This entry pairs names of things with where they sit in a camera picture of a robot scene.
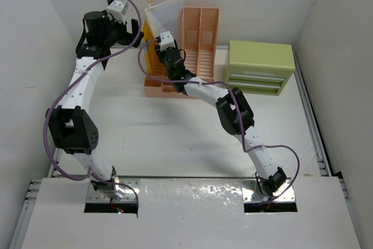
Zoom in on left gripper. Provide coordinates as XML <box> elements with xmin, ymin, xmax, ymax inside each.
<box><xmin>101</xmin><ymin>11</ymin><xmax>142</xmax><ymax>48</ymax></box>

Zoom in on orange plastic clipboard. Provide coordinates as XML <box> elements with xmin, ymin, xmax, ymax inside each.
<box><xmin>142</xmin><ymin>20</ymin><xmax>163</xmax><ymax>76</ymax></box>

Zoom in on clear mesh document pouch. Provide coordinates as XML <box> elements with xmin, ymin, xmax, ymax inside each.
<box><xmin>145</xmin><ymin>0</ymin><xmax>184</xmax><ymax>46</ymax></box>

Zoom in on green metal drawer box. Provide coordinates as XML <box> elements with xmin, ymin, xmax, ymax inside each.
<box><xmin>224</xmin><ymin>40</ymin><xmax>295</xmax><ymax>96</ymax></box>

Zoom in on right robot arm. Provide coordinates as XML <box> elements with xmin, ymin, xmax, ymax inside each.
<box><xmin>154</xmin><ymin>36</ymin><xmax>286</xmax><ymax>196</ymax></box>

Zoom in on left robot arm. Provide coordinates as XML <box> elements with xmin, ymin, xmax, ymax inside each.
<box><xmin>43</xmin><ymin>9</ymin><xmax>143</xmax><ymax>201</ymax></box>

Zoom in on pink plastic file organizer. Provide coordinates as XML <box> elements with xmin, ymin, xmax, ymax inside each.
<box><xmin>154</xmin><ymin>7</ymin><xmax>219</xmax><ymax>82</ymax></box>

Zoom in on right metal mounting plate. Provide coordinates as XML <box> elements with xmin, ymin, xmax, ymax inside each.
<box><xmin>241</xmin><ymin>178</ymin><xmax>295</xmax><ymax>204</ymax></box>

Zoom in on metal mounting plate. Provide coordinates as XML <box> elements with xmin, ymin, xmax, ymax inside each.
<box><xmin>241</xmin><ymin>178</ymin><xmax>295</xmax><ymax>204</ymax></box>
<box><xmin>86</xmin><ymin>177</ymin><xmax>140</xmax><ymax>203</ymax></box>

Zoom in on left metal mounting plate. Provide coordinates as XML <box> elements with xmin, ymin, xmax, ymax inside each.
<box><xmin>86</xmin><ymin>177</ymin><xmax>140</xmax><ymax>203</ymax></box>

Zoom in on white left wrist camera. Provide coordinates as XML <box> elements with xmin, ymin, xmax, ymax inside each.
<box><xmin>106</xmin><ymin>0</ymin><xmax>128</xmax><ymax>24</ymax></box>

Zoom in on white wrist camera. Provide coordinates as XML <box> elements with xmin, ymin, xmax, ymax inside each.
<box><xmin>106</xmin><ymin>0</ymin><xmax>128</xmax><ymax>24</ymax></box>
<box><xmin>157</xmin><ymin>31</ymin><xmax>175</xmax><ymax>51</ymax></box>

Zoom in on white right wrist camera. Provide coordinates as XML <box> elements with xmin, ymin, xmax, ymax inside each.
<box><xmin>157</xmin><ymin>31</ymin><xmax>175</xmax><ymax>51</ymax></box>

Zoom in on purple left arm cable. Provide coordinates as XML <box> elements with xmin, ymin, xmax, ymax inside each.
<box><xmin>43</xmin><ymin>0</ymin><xmax>145</xmax><ymax>212</ymax></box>

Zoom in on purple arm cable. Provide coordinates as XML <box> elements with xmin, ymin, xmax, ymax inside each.
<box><xmin>137</xmin><ymin>36</ymin><xmax>301</xmax><ymax>205</ymax></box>
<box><xmin>43</xmin><ymin>0</ymin><xmax>145</xmax><ymax>212</ymax></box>

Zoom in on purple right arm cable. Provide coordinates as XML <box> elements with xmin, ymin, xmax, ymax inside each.
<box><xmin>137</xmin><ymin>36</ymin><xmax>301</xmax><ymax>205</ymax></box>

